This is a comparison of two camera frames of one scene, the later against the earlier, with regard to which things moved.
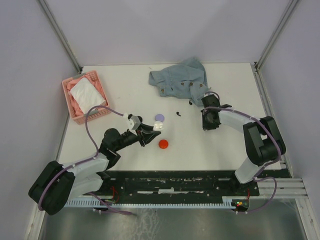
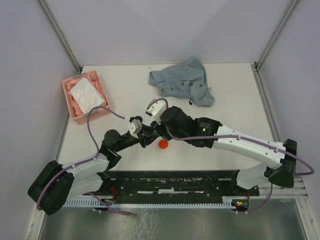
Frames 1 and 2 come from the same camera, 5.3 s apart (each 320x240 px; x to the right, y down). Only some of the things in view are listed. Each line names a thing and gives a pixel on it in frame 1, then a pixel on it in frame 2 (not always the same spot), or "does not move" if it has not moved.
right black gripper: [206, 126] → [159, 128]
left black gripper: [148, 134] does not move
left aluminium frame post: [45, 8] does not move
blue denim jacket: [187, 80] does not move
